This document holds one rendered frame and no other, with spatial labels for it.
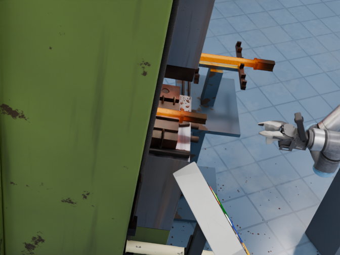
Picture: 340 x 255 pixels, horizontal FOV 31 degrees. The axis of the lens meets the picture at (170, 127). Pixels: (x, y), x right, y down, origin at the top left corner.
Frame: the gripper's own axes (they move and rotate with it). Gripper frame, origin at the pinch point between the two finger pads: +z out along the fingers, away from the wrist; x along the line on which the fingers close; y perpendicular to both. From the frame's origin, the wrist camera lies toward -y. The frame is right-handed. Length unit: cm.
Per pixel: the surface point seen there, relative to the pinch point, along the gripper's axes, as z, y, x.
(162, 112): 39.9, -0.9, -1.1
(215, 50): -5, 100, 185
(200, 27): 35, -53, -17
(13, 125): 87, -26, -44
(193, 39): 37, -48, -17
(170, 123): 36.3, 0.9, -4.7
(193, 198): 30, -17, -55
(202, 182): 28, -20, -51
